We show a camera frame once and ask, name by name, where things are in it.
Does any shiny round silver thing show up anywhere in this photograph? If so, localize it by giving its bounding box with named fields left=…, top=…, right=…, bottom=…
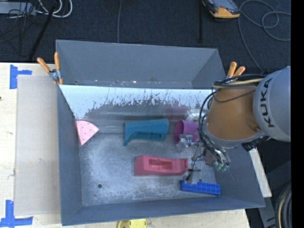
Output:
left=185, top=111, right=203, bottom=124

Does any red flat block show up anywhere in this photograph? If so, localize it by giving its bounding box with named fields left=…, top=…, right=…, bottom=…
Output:
left=133, top=155, right=189, bottom=177

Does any grey metal bin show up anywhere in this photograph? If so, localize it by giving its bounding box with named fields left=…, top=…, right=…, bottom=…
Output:
left=55, top=39, right=266, bottom=227

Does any blue toy brick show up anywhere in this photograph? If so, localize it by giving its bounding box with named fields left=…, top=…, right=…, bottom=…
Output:
left=179, top=179, right=222, bottom=197

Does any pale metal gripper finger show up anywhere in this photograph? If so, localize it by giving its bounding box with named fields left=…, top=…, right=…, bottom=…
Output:
left=176, top=134, right=200, bottom=152
left=190, top=147, right=203, bottom=167

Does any teal flat block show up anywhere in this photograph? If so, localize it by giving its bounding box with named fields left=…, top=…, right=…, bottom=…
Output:
left=123, top=118, right=170, bottom=147

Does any pale wood flat board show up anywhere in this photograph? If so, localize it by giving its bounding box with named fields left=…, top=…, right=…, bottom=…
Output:
left=13, top=74, right=62, bottom=217

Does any pink wedge with holes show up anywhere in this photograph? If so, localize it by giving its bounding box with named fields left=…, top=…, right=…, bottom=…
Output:
left=75, top=120, right=100, bottom=146

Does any purple cup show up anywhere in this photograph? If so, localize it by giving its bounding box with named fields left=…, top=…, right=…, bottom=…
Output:
left=173, top=119, right=200, bottom=144

